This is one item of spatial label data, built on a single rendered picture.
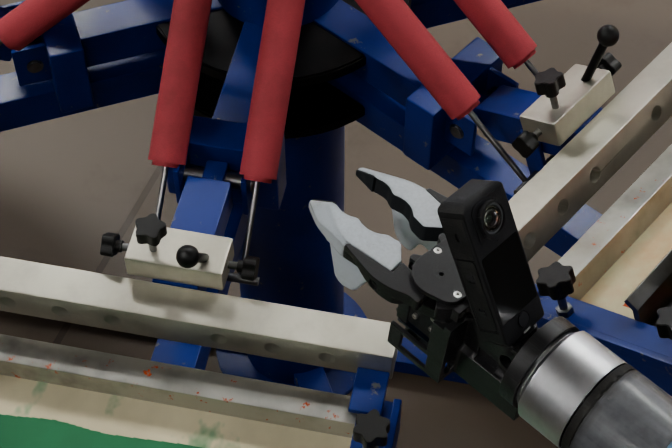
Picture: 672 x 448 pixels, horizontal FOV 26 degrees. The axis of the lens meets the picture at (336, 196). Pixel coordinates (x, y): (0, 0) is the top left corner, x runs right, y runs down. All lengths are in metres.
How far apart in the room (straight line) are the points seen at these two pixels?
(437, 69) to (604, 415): 0.99
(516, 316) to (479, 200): 0.09
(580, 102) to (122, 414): 0.70
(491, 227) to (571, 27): 2.64
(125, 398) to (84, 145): 1.57
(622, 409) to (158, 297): 0.93
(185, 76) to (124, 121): 1.47
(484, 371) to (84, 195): 2.27
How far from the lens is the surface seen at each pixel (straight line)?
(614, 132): 1.87
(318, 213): 1.08
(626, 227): 1.80
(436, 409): 2.92
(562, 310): 1.67
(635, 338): 1.63
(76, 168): 3.31
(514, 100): 1.98
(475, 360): 1.06
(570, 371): 1.00
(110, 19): 2.16
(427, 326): 1.07
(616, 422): 0.98
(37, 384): 1.87
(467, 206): 0.97
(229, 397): 1.79
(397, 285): 1.03
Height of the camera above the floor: 2.53
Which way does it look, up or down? 52 degrees down
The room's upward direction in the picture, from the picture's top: straight up
